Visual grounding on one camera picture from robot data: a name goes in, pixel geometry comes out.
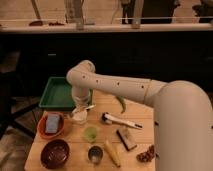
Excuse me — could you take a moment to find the silver metal fork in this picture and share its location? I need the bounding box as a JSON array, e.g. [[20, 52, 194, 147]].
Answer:
[[85, 105, 95, 110]]

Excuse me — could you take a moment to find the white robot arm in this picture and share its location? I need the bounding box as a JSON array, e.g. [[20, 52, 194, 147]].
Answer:
[[66, 60, 213, 171]]

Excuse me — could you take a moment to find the white paper cup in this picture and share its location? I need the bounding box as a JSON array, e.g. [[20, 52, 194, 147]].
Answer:
[[72, 110, 87, 124]]

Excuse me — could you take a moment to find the small green cup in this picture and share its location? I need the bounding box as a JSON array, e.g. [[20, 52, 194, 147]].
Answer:
[[84, 127, 97, 143]]

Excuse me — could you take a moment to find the small metal cup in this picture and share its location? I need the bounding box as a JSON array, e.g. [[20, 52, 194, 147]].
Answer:
[[88, 146, 103, 164]]

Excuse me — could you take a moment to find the green plastic tray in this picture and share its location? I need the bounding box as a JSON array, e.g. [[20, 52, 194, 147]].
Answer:
[[38, 76, 95, 111]]

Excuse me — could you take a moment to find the blue sponge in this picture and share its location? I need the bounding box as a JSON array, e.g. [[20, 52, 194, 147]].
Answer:
[[45, 114, 60, 134]]

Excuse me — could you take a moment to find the orange plastic bowl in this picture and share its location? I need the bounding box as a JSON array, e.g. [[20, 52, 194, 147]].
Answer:
[[37, 112, 64, 140]]

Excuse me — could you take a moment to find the green chili pepper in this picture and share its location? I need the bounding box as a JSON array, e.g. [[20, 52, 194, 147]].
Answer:
[[116, 96, 126, 113]]

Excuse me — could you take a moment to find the dark red bowl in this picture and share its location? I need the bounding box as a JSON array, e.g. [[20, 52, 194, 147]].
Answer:
[[40, 139, 70, 169]]

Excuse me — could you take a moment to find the yellow corn cob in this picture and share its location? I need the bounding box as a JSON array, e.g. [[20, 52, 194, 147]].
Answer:
[[104, 140, 121, 167]]

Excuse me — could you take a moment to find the brown black rectangular block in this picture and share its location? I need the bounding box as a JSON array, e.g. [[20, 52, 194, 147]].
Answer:
[[116, 128, 137, 151]]

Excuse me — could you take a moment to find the brown grape bunch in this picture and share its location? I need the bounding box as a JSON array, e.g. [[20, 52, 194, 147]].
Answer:
[[136, 145, 155, 163]]

